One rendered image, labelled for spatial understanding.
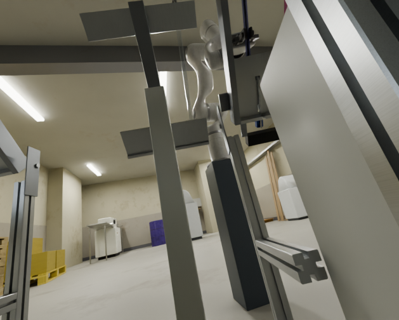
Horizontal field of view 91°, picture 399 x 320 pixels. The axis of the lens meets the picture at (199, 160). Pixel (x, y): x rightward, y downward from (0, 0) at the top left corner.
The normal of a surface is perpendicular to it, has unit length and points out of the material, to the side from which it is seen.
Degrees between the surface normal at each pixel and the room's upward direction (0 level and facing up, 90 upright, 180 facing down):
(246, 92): 133
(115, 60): 90
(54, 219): 90
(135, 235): 90
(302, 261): 90
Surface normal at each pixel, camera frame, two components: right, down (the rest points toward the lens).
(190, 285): 0.02, -0.33
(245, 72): 0.09, 0.40
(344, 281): -0.98, 0.21
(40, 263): 0.41, -0.37
